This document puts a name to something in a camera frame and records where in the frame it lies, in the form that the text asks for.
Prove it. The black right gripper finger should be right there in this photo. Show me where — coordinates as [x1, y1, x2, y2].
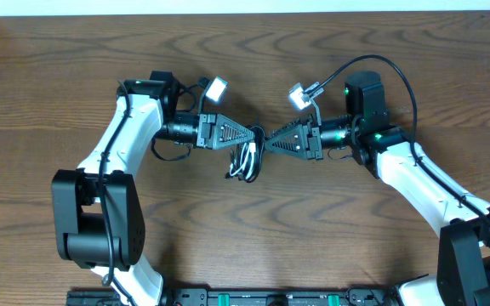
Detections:
[265, 136, 307, 160]
[267, 118, 303, 143]

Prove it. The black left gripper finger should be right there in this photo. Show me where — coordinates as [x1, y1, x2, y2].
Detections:
[215, 114, 254, 139]
[212, 127, 254, 150]

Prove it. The thin black USB cable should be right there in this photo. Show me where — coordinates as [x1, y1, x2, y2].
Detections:
[226, 139, 263, 183]

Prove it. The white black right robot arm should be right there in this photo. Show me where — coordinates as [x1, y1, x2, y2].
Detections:
[266, 71, 490, 305]

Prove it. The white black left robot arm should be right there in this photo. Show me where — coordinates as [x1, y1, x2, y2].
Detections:
[51, 71, 255, 305]

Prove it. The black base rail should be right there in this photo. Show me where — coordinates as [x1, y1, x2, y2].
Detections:
[66, 287, 399, 306]

